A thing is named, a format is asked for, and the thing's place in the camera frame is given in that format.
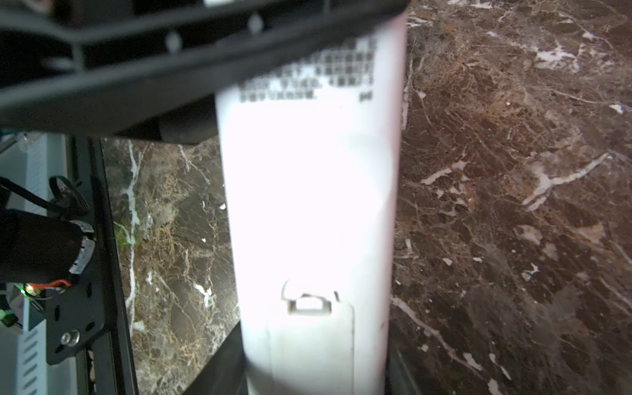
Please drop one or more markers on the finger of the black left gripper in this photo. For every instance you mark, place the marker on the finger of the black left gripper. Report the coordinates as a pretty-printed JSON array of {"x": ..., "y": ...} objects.
[{"x": 150, "y": 70}]

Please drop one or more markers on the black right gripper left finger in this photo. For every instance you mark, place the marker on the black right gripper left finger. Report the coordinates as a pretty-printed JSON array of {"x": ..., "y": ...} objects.
[{"x": 225, "y": 372}]

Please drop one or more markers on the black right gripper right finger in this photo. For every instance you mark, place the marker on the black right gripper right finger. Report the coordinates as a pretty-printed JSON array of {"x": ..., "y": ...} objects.
[{"x": 399, "y": 379}]

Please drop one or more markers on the white battery cover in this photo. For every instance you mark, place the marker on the white battery cover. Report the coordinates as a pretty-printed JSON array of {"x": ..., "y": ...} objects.
[{"x": 312, "y": 342}]

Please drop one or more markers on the white remote control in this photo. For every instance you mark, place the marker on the white remote control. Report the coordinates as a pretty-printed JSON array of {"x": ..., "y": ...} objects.
[{"x": 310, "y": 158}]

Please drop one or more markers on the white ventilated strip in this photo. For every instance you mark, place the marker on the white ventilated strip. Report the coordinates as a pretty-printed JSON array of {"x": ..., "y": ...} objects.
[{"x": 44, "y": 158}]

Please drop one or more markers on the black front mounting rail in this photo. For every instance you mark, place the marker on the black front mounting rail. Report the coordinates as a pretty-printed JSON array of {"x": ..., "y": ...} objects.
[{"x": 92, "y": 314}]

